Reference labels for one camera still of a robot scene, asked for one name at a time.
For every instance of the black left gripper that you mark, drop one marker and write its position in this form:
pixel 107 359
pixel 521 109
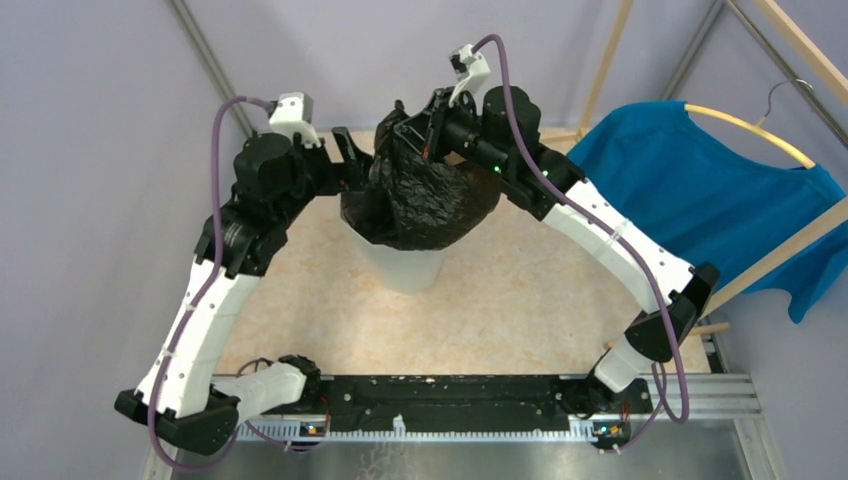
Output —
pixel 344 176

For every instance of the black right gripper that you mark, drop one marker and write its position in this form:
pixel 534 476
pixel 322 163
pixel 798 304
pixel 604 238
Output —
pixel 423 134

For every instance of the black plastic trash bag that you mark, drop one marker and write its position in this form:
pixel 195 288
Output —
pixel 410 204

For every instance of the white translucent trash bin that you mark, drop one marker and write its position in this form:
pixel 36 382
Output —
pixel 401 271

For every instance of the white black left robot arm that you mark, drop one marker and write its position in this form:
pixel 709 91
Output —
pixel 179 401

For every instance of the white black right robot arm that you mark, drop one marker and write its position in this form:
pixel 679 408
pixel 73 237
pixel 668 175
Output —
pixel 501 135

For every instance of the blue t-shirt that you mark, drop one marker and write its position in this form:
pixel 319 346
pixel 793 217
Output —
pixel 692 194

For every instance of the wooden clothes hanger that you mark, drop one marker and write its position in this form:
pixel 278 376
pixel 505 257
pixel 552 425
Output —
pixel 756 128

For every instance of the wooden clothes rack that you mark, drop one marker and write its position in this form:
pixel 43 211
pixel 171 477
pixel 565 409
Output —
pixel 803 268

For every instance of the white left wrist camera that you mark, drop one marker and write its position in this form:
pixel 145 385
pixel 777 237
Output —
pixel 292 116

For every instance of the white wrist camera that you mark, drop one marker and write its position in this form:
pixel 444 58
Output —
pixel 292 116
pixel 471 72

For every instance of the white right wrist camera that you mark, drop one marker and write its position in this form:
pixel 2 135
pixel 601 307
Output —
pixel 471 72

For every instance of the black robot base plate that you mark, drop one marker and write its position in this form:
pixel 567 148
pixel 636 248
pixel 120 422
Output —
pixel 465 403

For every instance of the white slotted cable duct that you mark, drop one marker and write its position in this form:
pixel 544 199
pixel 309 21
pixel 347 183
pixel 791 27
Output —
pixel 279 429

